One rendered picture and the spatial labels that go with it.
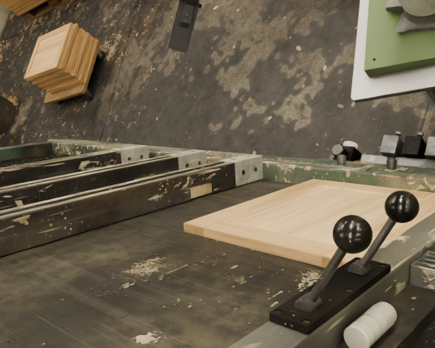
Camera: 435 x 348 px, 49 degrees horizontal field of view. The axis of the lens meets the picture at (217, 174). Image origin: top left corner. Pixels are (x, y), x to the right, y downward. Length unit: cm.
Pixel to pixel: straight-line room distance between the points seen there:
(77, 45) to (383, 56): 303
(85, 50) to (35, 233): 333
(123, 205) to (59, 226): 16
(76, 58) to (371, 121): 255
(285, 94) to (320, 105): 25
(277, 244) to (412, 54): 86
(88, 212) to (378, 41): 101
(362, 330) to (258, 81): 245
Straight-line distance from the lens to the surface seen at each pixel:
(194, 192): 121
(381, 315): 58
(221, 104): 301
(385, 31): 159
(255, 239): 84
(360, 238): 47
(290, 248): 80
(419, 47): 152
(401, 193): 58
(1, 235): 94
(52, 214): 98
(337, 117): 249
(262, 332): 51
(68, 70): 405
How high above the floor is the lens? 197
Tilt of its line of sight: 45 degrees down
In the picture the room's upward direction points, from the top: 60 degrees counter-clockwise
